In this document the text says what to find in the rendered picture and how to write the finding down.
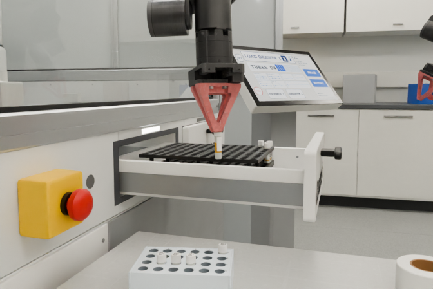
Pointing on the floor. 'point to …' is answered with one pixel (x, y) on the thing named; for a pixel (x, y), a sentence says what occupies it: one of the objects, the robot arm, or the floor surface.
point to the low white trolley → (247, 266)
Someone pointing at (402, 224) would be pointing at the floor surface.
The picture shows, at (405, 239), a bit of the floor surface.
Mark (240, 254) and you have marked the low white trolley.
